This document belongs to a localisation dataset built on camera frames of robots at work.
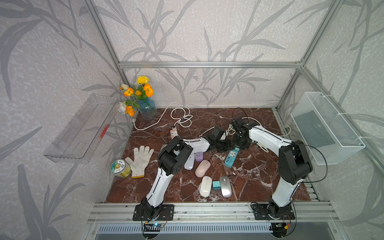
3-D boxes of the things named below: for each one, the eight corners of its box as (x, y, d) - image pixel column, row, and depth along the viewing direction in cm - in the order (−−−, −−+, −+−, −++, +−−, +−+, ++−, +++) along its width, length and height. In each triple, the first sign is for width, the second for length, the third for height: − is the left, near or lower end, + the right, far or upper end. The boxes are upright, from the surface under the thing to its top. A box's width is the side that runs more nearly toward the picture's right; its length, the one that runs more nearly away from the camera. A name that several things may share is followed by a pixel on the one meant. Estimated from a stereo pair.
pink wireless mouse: (193, 174, 88) (193, 172, 86) (204, 159, 94) (204, 157, 92) (201, 179, 86) (201, 178, 84) (211, 164, 92) (212, 162, 90)
